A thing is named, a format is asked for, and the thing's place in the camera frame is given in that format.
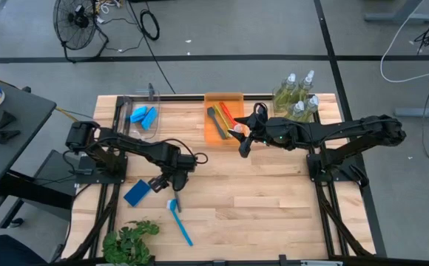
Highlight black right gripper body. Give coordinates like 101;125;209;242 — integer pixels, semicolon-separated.
249;117;305;151

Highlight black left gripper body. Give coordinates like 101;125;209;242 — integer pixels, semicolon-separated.
160;143;198;175

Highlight red dish brush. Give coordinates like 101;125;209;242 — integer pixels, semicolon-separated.
219;101;244;134

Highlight yellow soap pump bottle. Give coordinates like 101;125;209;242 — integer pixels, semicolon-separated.
291;69;316;105
286;100;306;123
303;95;321;123
273;72;297;114

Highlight light blue sponge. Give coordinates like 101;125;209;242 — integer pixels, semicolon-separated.
141;106;159;132
129;106;149;124

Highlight orange translucent plastic bin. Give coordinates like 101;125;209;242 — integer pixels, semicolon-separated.
203;91;247;146

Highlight dark blue sponge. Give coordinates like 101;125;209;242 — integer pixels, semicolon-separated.
123;179;152;208

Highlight clear plastic bin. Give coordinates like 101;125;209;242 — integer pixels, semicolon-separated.
271;86;318;144
120;88;162;143

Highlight green leafy plant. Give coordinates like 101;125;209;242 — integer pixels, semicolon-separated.
101;219;161;266

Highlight grey desk base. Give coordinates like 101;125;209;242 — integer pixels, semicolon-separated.
395;98;429;118
364;0;429;23

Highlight black floor fan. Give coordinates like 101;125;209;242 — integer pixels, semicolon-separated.
53;0;110;64

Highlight black triangular block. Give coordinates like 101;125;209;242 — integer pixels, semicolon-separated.
0;110;18;129
0;129;22;145

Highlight black side table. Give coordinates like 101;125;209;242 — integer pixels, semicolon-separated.
0;72;75;237

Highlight dark blue chair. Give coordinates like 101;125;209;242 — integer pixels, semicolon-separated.
0;234;47;266

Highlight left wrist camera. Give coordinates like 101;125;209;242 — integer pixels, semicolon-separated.
147;174;170;194

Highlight black table frame rails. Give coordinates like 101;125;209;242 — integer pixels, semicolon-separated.
62;93;388;266

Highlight long black floor cable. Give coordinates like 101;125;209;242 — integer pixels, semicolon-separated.
126;0;177;95

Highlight yellow cable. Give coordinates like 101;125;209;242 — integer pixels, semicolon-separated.
54;106;81;123

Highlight black coiled cable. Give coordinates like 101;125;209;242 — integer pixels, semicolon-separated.
139;9;161;41

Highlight white floor cable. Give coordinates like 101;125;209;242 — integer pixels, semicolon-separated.
379;0;429;83

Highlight white cable bundle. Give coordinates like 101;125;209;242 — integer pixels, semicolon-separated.
95;0;125;16

